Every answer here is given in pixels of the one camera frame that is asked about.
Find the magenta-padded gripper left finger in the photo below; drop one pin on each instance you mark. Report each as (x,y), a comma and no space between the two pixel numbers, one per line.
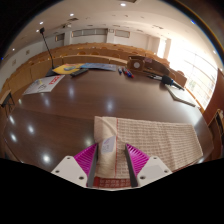
(71,168)

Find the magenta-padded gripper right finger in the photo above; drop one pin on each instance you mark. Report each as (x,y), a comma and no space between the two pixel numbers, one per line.
(151,168)

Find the beige waffle towel red stripe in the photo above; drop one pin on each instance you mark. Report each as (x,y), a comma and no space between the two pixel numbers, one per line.
(156,140)

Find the white notepad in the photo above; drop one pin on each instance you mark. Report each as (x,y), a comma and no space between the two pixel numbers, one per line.
(180,95)

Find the wooden shelf unit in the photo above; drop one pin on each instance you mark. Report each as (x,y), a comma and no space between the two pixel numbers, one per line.
(218,126)

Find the white sheet with red print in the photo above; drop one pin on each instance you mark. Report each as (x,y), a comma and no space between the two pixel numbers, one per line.
(43,85)

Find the black remote control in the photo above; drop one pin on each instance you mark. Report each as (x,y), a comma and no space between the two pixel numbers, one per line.
(79,72)

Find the black gooseneck desk microphone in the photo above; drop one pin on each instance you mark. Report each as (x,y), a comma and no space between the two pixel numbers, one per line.
(51,72)

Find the blue marker pen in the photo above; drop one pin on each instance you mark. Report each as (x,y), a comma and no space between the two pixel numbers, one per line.
(119,70)

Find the blue printed sheet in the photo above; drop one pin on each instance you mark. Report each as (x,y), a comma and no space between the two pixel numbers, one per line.
(100,66)

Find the large bright window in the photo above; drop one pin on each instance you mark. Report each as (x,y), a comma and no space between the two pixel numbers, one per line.
(190,66)

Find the rows of wooden auditorium seats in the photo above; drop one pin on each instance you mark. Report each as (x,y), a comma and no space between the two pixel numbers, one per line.
(83,53)

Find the round ceiling lights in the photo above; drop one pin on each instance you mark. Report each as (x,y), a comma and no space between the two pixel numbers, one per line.
(123,4)

